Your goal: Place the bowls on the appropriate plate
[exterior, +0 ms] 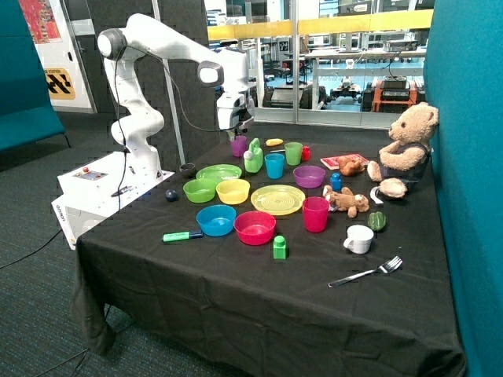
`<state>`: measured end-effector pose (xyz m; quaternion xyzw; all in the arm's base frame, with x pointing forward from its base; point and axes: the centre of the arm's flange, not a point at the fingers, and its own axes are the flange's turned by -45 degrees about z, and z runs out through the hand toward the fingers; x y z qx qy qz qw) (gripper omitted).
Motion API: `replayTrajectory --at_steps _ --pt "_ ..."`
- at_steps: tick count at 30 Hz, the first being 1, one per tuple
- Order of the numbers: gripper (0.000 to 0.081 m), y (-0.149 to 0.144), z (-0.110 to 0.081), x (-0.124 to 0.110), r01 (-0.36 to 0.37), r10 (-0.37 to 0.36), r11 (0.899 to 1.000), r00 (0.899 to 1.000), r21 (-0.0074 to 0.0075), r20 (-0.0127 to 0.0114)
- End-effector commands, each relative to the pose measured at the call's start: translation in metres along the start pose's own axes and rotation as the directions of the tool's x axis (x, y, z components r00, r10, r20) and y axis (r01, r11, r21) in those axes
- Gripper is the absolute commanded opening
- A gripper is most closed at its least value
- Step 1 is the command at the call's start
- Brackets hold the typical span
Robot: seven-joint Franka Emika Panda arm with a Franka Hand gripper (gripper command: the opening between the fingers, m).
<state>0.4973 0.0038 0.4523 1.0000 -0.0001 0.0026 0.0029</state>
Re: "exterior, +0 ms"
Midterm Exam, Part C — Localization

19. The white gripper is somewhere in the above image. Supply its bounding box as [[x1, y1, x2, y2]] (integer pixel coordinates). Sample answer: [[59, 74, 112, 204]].
[[217, 92, 255, 141]]

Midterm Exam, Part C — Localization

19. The yellow plastic bowl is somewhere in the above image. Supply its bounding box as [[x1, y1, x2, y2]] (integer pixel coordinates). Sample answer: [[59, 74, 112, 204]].
[[216, 179, 251, 205]]

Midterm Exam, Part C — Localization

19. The green plastic bowl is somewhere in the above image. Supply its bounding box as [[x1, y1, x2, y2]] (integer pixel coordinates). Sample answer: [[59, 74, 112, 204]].
[[183, 178, 217, 203]]

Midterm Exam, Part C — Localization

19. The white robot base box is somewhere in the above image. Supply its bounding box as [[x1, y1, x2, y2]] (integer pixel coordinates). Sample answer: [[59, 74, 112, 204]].
[[52, 152, 174, 250]]

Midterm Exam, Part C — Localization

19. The green plastic plate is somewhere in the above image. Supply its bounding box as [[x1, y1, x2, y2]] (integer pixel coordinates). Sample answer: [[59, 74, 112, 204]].
[[196, 164, 242, 184]]

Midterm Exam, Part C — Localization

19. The yellow plastic plate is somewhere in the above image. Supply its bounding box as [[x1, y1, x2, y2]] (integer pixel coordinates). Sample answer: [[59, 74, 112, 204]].
[[250, 185, 306, 216]]

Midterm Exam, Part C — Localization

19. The purple plastic cup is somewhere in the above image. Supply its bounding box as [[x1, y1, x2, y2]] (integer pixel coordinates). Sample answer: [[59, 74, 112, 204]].
[[231, 135, 247, 157]]

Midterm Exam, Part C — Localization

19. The green toy watering can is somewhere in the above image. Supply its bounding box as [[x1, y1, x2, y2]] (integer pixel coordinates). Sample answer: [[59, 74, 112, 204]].
[[244, 138, 263, 174]]

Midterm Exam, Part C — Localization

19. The yellow toy banana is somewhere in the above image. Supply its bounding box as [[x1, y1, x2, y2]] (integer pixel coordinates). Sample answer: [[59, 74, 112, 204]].
[[266, 138, 284, 147]]

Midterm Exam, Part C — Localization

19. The blue plastic cup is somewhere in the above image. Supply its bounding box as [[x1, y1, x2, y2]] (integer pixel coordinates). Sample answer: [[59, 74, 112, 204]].
[[265, 153, 285, 179]]

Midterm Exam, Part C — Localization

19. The green plastic cup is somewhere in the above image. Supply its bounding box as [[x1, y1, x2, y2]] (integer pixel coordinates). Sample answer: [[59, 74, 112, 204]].
[[285, 141, 303, 166]]

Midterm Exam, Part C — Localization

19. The small black bowl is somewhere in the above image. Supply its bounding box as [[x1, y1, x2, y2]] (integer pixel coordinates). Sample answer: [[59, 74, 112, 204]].
[[179, 163, 196, 179]]

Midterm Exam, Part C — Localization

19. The red toy block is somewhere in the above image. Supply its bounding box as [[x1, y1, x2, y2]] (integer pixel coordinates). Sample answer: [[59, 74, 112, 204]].
[[301, 145, 310, 162]]

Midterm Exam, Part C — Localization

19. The purple plastic bowl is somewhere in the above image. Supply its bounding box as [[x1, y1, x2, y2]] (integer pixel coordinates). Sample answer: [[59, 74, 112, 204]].
[[293, 165, 325, 189]]

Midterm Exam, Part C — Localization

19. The blue plastic bowl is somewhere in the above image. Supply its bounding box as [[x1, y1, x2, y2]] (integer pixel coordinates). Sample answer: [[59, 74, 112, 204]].
[[196, 205, 237, 237]]

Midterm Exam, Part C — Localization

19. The dark blue ball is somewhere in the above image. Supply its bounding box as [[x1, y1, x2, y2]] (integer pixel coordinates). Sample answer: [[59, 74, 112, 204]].
[[164, 189, 179, 203]]

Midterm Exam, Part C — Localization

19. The pink plastic bowl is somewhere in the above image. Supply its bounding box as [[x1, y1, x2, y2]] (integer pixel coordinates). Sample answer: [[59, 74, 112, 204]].
[[233, 210, 277, 246]]

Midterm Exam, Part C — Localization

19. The red book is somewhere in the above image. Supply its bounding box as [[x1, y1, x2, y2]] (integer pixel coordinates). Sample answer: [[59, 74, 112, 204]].
[[320, 153, 369, 170]]

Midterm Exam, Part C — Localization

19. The pink plastic cup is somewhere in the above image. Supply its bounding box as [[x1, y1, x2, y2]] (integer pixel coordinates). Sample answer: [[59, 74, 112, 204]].
[[302, 197, 329, 233]]

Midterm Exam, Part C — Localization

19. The blue toy block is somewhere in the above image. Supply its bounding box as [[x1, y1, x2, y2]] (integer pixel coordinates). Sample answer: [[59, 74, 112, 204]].
[[330, 173, 342, 192]]

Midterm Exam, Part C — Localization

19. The green highlighter marker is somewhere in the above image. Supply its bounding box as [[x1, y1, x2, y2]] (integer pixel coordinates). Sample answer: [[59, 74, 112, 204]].
[[161, 230, 204, 243]]

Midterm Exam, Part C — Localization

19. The small brown sitting teddy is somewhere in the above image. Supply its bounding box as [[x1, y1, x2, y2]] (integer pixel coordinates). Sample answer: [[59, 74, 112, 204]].
[[338, 156, 365, 177]]

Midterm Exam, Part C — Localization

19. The green toy block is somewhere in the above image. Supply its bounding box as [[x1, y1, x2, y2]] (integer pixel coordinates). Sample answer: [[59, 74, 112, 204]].
[[273, 235, 288, 260]]

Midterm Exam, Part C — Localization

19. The black marker pen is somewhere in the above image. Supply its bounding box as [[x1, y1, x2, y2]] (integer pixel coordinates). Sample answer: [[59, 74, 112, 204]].
[[111, 186, 134, 197]]

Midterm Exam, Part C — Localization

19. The small brown lying teddy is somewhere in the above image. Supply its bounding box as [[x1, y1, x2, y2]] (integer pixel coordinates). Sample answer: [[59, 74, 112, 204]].
[[322, 185, 370, 218]]

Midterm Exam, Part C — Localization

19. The black tablecloth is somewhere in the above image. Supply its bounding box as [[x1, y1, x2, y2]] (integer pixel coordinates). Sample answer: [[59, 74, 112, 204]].
[[71, 121, 468, 377]]

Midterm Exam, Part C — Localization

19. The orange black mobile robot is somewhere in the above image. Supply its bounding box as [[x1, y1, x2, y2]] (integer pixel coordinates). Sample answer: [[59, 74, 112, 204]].
[[361, 76, 425, 113]]

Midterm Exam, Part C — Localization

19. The white ceramic cup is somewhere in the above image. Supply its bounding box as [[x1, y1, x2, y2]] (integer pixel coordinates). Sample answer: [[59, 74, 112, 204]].
[[343, 225, 374, 254]]

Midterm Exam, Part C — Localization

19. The green toy pepper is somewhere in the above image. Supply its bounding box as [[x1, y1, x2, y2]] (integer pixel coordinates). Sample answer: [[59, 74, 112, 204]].
[[367, 211, 387, 232]]

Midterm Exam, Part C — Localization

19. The large beige teddy bear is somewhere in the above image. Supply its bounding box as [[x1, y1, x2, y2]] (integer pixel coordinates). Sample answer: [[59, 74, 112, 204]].
[[367, 102, 439, 199]]

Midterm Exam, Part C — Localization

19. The silver metal fork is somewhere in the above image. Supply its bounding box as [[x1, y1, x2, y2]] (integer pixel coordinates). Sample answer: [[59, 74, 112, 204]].
[[328, 256, 403, 288]]

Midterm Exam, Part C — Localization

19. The teal sofa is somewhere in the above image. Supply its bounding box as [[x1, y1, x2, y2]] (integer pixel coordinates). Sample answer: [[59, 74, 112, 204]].
[[0, 0, 65, 151]]

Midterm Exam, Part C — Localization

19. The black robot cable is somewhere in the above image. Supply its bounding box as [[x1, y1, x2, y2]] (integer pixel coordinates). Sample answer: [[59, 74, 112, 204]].
[[104, 45, 237, 213]]

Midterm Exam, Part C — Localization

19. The teal partition wall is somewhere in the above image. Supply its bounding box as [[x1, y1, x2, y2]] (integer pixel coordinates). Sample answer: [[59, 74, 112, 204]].
[[424, 1, 502, 376]]

